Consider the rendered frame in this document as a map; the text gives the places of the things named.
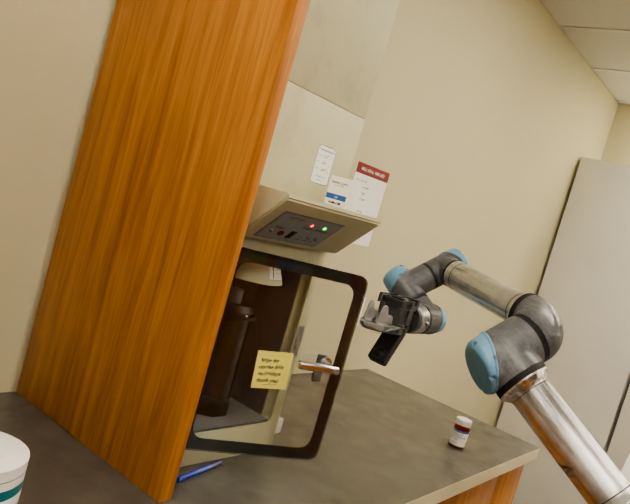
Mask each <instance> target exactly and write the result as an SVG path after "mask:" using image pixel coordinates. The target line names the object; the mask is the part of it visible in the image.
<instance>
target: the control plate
mask: <svg viewBox="0 0 630 504"><path fill-rule="evenodd" d="M312 224H314V225H315V226H313V227H310V225H312ZM325 227H327V229H326V230H322V229H323V228H325ZM343 227H345V226H343V225H339V224H335V223H331V222H327V221H323V220H319V219H315V218H311V217H307V216H303V215H299V214H295V213H291V212H288V211H286V212H284V213H283V214H281V215H280V216H279V217H277V218H276V219H275V220H273V221H272V222H270V223H269V224H268V225H266V226H265V227H264V228H262V229H261V230H259V231H258V232H257V233H255V234H254V235H253V236H258V237H263V238H268V239H274V240H279V241H284V242H289V243H294V244H300V245H305V246H310V247H315V246H316V245H318V244H319V243H321V242H322V241H324V240H325V239H327V238H328V237H330V236H331V235H333V234H334V233H336V232H337V231H339V230H340V229H342V228H343ZM270 229H273V231H271V232H268V230H270ZM279 231H284V234H283V235H280V236H278V235H277V233H278V232H279ZM292 231H295V232H298V233H296V234H295V235H294V236H292V237H291V238H289V239H288V238H284V237H285V236H286V235H288V234H289V233H291V232H292ZM299 235H302V238H301V239H300V238H299V237H298V236H299ZM306 237H310V238H309V240H307V239H306ZM314 238H317V239H316V241H313V239H314Z"/></svg>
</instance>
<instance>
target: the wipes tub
mask: <svg viewBox="0 0 630 504"><path fill-rule="evenodd" d="M29 458H30V451H29V449H28V447H27V446H26V445H25V444H24V443H23V442H22V441H20V440H19V439H17V438H15V437H13V436H11V435H9V434H6V433H3V432H0V504H18V500H19V496H20V493H21V489H22V485H23V482H24V478H25V473H26V470H27V466H28V462H29Z"/></svg>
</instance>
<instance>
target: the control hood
mask: <svg viewBox="0 0 630 504"><path fill-rule="evenodd" d="M286 211H288V212H291V213H295V214H299V215H303V216H307V217H311V218H315V219H319V220H323V221H327V222H331V223H335V224H339V225H343V226H345V227H343V228H342V229H340V230H339V231H337V232H336V233H334V234H333V235H331V236H330V237H328V238H327V239H325V240H324V241H322V242H321V243H319V244H318V245H316V246H315V247H310V246H305V245H300V244H294V243H289V242H284V241H279V240H274V239H268V238H263V237H258V236H253V235H254V234H255V233H257V232H258V231H259V230H261V229H262V228H264V227H265V226H266V225H268V224H269V223H270V222H272V221H273V220H275V219H276V218H277V217H279V216H280V215H281V214H283V213H284V212H286ZM380 223H381V221H380V219H377V218H373V217H370V216H366V215H363V214H360V213H356V212H353V211H349V210H346V209H342V208H339V207H335V206H332V205H328V204H325V203H321V202H318V201H315V200H311V199H308V198H304V197H301V196H297V195H294V194H290V193H287V192H283V191H280V190H276V189H273V188H270V187H266V186H263V185H259V187H258V191H257V194H256V198H255V201H254V205H253V209H252V212H251V216H250V219H249V223H248V226H247V230H246V234H245V237H248V238H253V239H258V240H264V241H269V242H275V243H280V244H285V245H291V246H296V247H301V248H307V249H312V250H317V251H323V252H328V253H333V254H334V253H338V252H339V251H341V250H342V249H344V248H345V247H347V246H348V245H350V244H351V243H353V242H354V241H356V240H358V239H359V238H361V237H362V236H364V235H365V234H367V233H368V232H370V231H371V230H373V229H374V228H376V227H377V226H379V225H380Z"/></svg>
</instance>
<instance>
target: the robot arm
mask: <svg viewBox="0 0 630 504"><path fill-rule="evenodd" d="M383 283H384V285H385V287H386V288H387V290H388V292H389V293H388V292H380V293H379V297H378V300H377V301H380V304H379V308H378V310H375V301H374V300H371V301H370V302H369V304H368V307H367V309H366V311H365V313H364V316H363V317H361V318H360V321H359V322H360V324H361V325H362V327H364V328H366V329H370V330H374V331H378V332H382V333H381V335H380V337H379V338H378V340H377V341H376V343H375V344H374V346H373V348H372V349H371V351H370V352H369V354H368V357H369V358H370V360H371V361H374V362H376V363H378V364H380V365H382V366H386V365H387V364H388V362H389V361H390V359H391V357H392V356H393V354H394V353H395V351H396V349H397V348H398V346H399V344H400V343H401V341H402V340H403V338H404V336H405V335H406V333H407V334H427V335H431V334H434V333H438V332H440V331H442V330H443V329H444V327H445V325H446V323H447V316H446V313H445V311H444V310H443V309H442V308H441V307H439V306H438V305H435V304H433V303H432V301H431V300H430V299H429V297H428V296H427V294H426V293H428V292H430V291H432V290H434V289H436V288H438V287H440V286H442V285H445V286H447V287H449V288H450V289H452V290H454V291H455V292H457V293H459V294H461V295H462V296H464V297H466V298H467V299H469V300H471V301H473V302H474V303H476V304H478V305H479V306H481V307H483V308H484V309H486V310H488V311H490V312H491V313H493V314H495V315H496V316H498V317H500V318H502V319H503V320H504V321H502V322H501V323H499V324H497V325H495V326H493V327H492V328H490V329H488V330H486V331H485V332H484V331H483V332H481V333H480V334H479V335H478V336H476V337H475V338H473V339H472V340H470V341H469V342H468V343H467V345H466V348H465V359H466V364H467V367H468V370H469V373H470V375H471V377H472V379H473V381H474V382H475V384H476V385H477V387H478V388H479V389H480V390H481V391H483V393H485V394H487V395H491V394H492V395H493V394H495V393H496V394H497V396H498V397H499V398H500V400H501V401H503V402H508V403H512V404H513V405H514V406H515V407H516V409H517V410H518V411H519V413H520V414H521V415H522V417H523V418H524V419H525V421H526V422H527V423H528V425H529V426H530V427H531V429H532V430H533V431H534V433H535V434H536V435H537V437H538V438H539V439H540V441H541V442H542V443H543V445H544V446H545V447H546V449H547V450H548V451H549V453H550V454H551V455H552V457H553V458H554V459H555V461H556V462H557V463H558V465H559V466H560V467H561V469H562V470H563V471H564V473H565V474H566V475H567V477H568V478H569V479H570V481H571V482H572V483H573V485H574V486H575V487H576V489H577V490H578V491H579V493H580V494H581V495H582V497H583V498H584V499H585V501H586V502H587V503H588V504H630V483H629V482H628V480H627V479H626V478H625V477H624V475H623V474H622V473H621V471H620V470H619V469H618V468H617V466H616V465H615V464H614V463H613V461H612V460H611V459H610V458H609V456H608V455H607V454H606V453H605V451H604V450H603V449H602V448H601V446H600V445H599V444H598V442H597V441H596V440H595V439H594V437H593V436H592V435H591V434H590V432H589V431H588V430H587V429H586V427H585V426H584V425H583V424H582V422H581V421H580V420H579V419H578V417H577V416H576V415H575V413H574V412H573V411H572V410H571V408H570V407H569V406H568V405H567V403H566V402H565V401H564V400H563V398H562V397H561V396H560V395H559V393H558V392H557V391H556V390H555V388H554V387H553V386H552V384H551V383H550V382H549V381H548V378H547V376H548V367H547V366H546V365H545V364H544V362H546V361H548V360H549V359H551V358H552V357H553V356H554V355H555V354H556V353H557V352H558V350H559V349H560V347H561V344H562V341H563V335H564V330H563V323H562V320H561V317H560V316H559V314H558V312H557V311H556V309H555V308H554V307H553V306H552V305H551V304H550V303H549V302H548V301H547V300H545V299H544V298H542V297H540V296H538V295H536V294H534V293H522V292H520V291H518V290H516V289H514V288H512V287H510V286H508V285H506V284H505V283H503V282H501V281H499V280H497V279H495V278H493V277H491V276H489V275H487V274H485V273H483V272H481V271H479V270H477V269H475V268H473V267H471V266H469V265H468V261H467V259H466V257H465V255H464V254H462V253H461V251H460V250H458V249H450V250H448V251H445V252H442V253H440V254H439V255H438V256H436V257H434V258H432V259H430V260H428V261H426V262H424V263H422V264H420V265H418V266H416V267H414V268H412V269H410V270H409V269H408V268H406V266H405V265H398V266H395V267H393V268H392V269H390V270H389V271H388V272H387V273H386V274H385V276H384V279H383ZM382 295H383V296H382Z"/></svg>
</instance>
